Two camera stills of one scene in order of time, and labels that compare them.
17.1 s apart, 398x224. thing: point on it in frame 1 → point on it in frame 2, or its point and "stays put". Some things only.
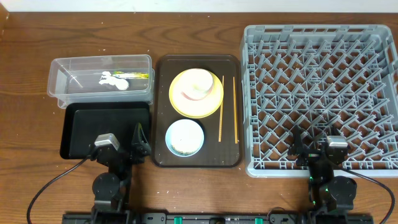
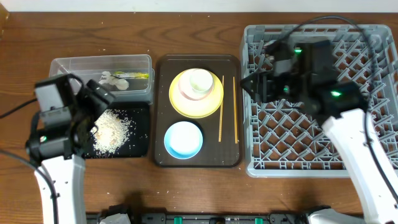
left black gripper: x=123 y=152 → x=86 y=101
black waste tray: x=83 y=122 stays put
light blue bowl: x=185 y=138 stays put
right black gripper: x=309 y=157 → x=261 y=86
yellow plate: x=195 y=109 stays put
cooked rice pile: x=186 y=136 → x=112 y=132
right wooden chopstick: x=236 y=124 stays put
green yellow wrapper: x=130 y=75 stays put
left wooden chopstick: x=221 y=109 stays put
